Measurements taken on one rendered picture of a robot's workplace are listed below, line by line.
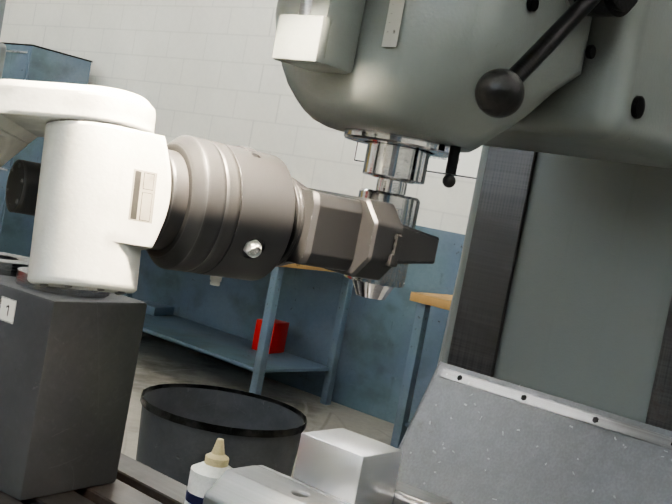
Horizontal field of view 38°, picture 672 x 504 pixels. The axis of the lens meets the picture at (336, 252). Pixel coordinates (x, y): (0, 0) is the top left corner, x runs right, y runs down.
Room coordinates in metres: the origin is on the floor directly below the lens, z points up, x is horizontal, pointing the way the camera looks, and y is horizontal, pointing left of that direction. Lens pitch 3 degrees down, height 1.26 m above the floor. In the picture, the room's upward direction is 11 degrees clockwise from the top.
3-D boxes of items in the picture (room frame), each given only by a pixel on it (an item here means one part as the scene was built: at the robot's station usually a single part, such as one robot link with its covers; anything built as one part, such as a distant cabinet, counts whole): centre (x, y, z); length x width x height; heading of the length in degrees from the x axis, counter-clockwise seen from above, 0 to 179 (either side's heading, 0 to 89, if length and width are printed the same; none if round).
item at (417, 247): (0.70, -0.05, 1.23); 0.06 x 0.02 x 0.03; 126
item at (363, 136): (0.73, -0.03, 1.31); 0.09 x 0.09 x 0.01
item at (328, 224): (0.67, 0.04, 1.23); 0.13 x 0.12 x 0.10; 36
